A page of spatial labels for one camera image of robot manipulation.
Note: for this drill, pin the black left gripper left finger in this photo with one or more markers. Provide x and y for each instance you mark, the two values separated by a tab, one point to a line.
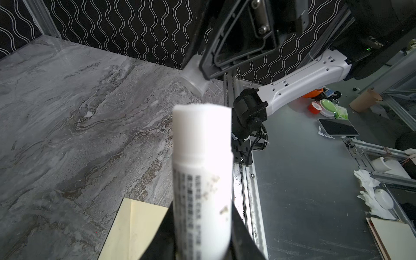
163	245

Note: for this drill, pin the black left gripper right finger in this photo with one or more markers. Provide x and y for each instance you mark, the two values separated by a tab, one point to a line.
242	246

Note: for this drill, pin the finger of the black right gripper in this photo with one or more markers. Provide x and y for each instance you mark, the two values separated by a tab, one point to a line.
247	30

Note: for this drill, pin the cream envelope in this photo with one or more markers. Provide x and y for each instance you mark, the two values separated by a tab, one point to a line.
132	231

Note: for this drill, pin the white glue stick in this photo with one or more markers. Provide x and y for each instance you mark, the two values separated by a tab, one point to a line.
202	163

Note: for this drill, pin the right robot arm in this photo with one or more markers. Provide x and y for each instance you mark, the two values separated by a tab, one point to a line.
371	35

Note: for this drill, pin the tablet on floor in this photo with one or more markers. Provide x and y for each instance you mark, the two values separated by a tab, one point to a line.
338	127

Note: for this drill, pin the cardboard paper cup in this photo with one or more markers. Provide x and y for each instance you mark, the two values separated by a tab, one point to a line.
365	100

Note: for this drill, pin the aluminium frame corner post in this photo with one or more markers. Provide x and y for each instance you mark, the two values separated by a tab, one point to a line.
42	18

